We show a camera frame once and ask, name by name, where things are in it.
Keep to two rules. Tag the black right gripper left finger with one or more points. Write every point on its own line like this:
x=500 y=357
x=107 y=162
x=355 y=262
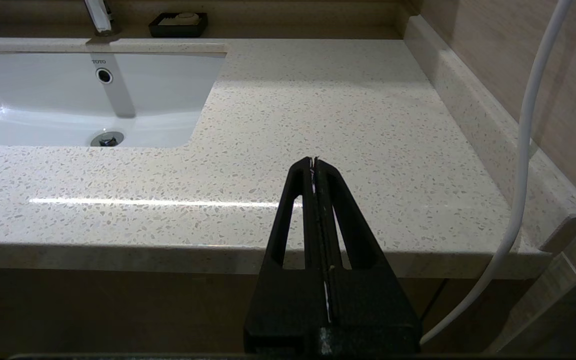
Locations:
x=280 y=300

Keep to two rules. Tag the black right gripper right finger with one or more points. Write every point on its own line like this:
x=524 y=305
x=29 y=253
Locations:
x=368 y=305

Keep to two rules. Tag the brown vanity cabinet front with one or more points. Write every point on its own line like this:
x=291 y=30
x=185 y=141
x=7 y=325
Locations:
x=118 y=310

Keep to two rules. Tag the chrome sink drain stopper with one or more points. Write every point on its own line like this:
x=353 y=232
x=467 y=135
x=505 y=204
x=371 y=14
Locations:
x=107 y=139

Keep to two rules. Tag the black soap dish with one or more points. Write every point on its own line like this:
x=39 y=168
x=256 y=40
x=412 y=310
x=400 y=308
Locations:
x=178 y=30

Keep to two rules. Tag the beige round soap bar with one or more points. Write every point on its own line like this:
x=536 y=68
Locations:
x=183 y=19

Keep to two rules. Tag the white ceramic sink basin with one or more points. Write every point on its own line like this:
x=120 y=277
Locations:
x=43 y=100

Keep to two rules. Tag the chrome faucet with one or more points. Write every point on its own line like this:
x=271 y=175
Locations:
x=98 y=16

